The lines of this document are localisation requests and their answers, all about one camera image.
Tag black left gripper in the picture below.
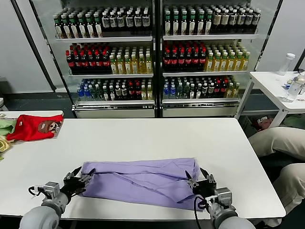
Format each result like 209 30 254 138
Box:
61 166 95 198

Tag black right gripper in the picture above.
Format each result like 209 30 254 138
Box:
185 167 217 198

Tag purple t-shirt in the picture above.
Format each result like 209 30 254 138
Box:
78 156 203 211

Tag glass beverage display cabinet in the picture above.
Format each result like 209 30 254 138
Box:
157 0 284 118
29 0 158 119

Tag red bear-print t-shirt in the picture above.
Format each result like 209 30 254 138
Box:
6 114 64 141

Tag yellow garment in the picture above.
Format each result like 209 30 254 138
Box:
0 135 14 153

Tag red cloth pile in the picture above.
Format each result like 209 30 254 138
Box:
256 117 274 129

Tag person leg beige trousers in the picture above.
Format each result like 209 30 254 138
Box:
247 126 305 161
264 163 305 227

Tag light green garment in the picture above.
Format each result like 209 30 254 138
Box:
0 118 17 136

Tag green cloth pile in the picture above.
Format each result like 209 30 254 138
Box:
282 115 305 129

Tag white side table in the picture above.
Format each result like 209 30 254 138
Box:
234 71 305 129

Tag clear labelled water bottle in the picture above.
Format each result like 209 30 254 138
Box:
283 77 301 103

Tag black diagonal pole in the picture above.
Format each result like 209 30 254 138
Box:
10 0 57 93

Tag tall clear white-capped bottle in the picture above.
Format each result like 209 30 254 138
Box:
277 52 296 76

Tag green-capped dark tea bottle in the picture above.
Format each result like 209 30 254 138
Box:
92 13 102 38
84 13 95 39
180 10 188 36
61 14 71 39
53 14 63 39
68 13 79 39
172 10 180 36
164 10 172 36
76 13 87 39
204 10 213 35
196 10 205 36
188 10 197 36

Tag dark bottle white label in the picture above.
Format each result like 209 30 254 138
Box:
117 11 126 33
133 10 142 32
125 10 134 32
142 10 150 32
109 11 118 33
101 11 110 33

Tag dark bottle beige label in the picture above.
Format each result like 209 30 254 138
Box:
252 10 260 33
228 10 237 33
220 10 229 33
212 10 221 33
236 10 245 33
244 10 253 33

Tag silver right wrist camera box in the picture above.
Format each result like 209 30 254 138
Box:
214 187 232 207

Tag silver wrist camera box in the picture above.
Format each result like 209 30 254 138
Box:
214 187 232 207
42 181 60 200

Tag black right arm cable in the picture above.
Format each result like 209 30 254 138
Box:
193 195 210 229

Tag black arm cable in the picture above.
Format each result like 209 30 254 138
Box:
193 195 210 229
28 186 45 198

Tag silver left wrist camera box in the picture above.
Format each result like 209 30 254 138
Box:
42 181 60 200

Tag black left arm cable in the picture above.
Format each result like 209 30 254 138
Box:
28 186 45 198

